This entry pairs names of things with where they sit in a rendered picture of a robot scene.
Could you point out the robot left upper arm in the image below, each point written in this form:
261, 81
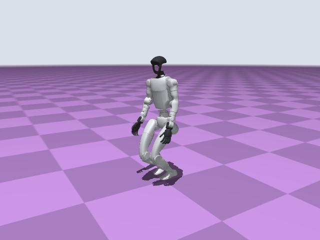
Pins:
173, 86

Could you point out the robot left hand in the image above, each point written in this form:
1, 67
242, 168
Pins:
167, 134

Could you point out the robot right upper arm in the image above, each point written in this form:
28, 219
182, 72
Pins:
148, 100

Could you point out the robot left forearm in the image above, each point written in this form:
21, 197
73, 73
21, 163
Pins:
172, 113

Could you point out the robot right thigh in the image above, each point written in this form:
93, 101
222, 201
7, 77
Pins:
146, 138

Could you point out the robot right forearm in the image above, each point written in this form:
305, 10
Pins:
144, 112

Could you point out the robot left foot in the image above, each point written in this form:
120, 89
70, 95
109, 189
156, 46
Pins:
168, 175

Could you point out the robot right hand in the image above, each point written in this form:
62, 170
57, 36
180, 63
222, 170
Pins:
136, 127

